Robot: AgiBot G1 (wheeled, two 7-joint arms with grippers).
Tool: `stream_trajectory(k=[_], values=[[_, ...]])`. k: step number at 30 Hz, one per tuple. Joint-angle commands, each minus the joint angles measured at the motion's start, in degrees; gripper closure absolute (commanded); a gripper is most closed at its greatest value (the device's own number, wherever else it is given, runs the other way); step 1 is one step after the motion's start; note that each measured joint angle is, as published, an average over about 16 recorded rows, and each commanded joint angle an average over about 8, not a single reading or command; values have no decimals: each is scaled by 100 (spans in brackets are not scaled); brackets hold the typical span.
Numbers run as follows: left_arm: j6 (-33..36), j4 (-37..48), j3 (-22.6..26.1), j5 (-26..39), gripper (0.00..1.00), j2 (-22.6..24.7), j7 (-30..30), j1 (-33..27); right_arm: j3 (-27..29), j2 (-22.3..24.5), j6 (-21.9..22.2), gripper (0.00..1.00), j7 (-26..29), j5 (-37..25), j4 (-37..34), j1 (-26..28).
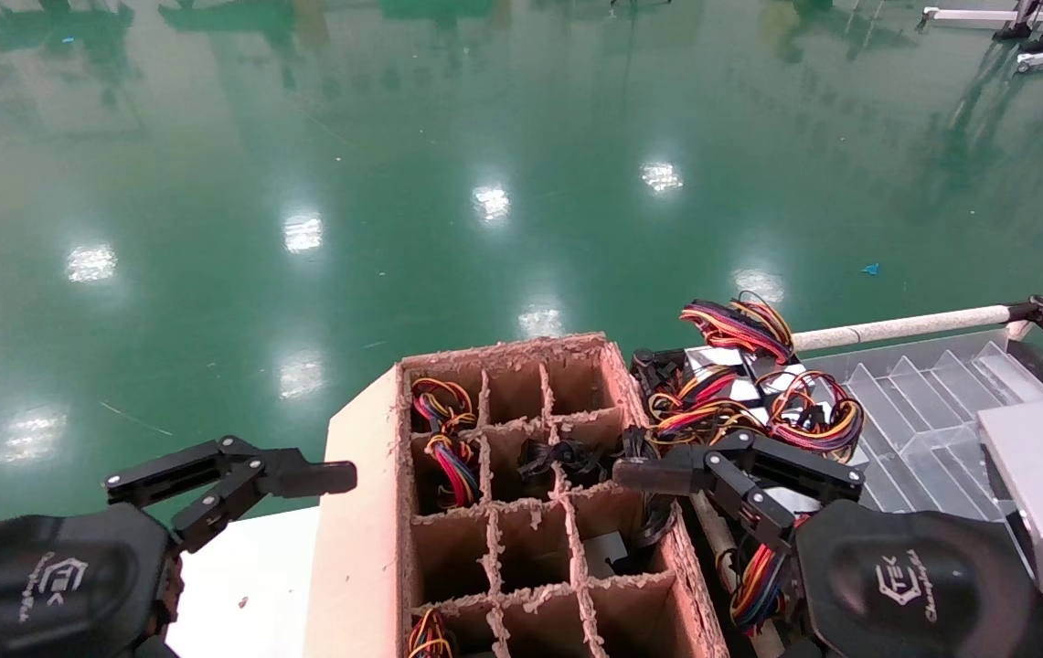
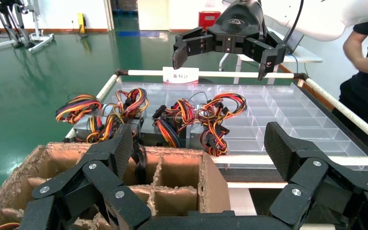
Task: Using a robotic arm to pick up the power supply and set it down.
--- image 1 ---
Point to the white cart rail pipe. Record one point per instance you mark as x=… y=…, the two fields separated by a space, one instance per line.
x=896 y=327

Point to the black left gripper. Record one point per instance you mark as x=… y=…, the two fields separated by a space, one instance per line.
x=46 y=585

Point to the brown cardboard divider box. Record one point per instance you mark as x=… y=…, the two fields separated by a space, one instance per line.
x=356 y=548

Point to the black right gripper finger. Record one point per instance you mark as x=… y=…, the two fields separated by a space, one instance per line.
x=658 y=471

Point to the black pipe corner joint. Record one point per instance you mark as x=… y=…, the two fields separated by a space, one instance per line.
x=1042 y=311

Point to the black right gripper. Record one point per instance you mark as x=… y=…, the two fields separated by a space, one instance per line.
x=905 y=585

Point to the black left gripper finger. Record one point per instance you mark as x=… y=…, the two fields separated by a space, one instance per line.
x=302 y=477

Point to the beige cart rail pipe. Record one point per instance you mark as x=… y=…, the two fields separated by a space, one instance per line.
x=708 y=530

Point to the clear plastic compartment tray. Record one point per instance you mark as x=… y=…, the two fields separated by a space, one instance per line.
x=923 y=411

